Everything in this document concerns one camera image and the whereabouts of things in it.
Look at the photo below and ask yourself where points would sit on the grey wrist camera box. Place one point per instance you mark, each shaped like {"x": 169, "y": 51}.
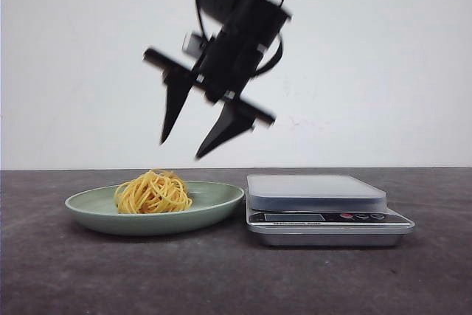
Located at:
{"x": 194, "y": 45}

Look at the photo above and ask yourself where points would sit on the yellow vermicelli noodle bundle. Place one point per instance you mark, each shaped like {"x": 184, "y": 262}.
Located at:
{"x": 153, "y": 192}

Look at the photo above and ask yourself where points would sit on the silver digital kitchen scale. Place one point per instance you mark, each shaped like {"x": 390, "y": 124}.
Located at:
{"x": 321, "y": 210}

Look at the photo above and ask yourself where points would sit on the light green plate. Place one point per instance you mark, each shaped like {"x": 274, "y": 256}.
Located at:
{"x": 212, "y": 203}

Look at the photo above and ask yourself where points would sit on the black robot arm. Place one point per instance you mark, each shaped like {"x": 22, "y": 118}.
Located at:
{"x": 219, "y": 10}

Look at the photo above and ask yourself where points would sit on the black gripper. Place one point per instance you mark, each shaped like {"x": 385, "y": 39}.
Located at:
{"x": 227, "y": 63}

